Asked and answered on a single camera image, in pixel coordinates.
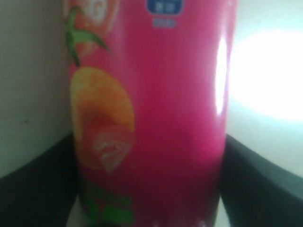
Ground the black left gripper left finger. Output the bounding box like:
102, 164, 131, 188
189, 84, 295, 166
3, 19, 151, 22
0, 134, 79, 227

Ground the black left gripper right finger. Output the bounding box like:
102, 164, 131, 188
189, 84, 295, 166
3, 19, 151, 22
220, 136, 303, 227

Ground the pink chips can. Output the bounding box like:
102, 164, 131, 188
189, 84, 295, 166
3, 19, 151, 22
63, 0, 237, 227

